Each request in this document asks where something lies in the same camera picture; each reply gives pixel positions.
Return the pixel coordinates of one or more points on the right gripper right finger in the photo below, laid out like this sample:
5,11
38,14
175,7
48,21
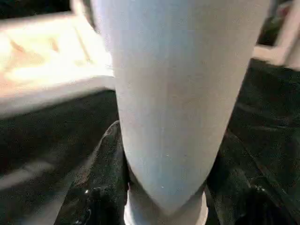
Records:
248,192

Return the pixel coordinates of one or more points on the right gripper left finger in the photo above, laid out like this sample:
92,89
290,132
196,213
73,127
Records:
101,187

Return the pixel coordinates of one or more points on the white plastic table leg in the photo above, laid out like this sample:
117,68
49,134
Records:
183,93

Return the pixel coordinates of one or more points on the white plastic table top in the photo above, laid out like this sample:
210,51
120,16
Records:
42,61

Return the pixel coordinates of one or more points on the black work mat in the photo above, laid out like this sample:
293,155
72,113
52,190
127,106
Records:
267,108

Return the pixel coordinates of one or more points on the white glass door cabinet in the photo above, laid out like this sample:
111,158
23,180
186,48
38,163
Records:
281,51

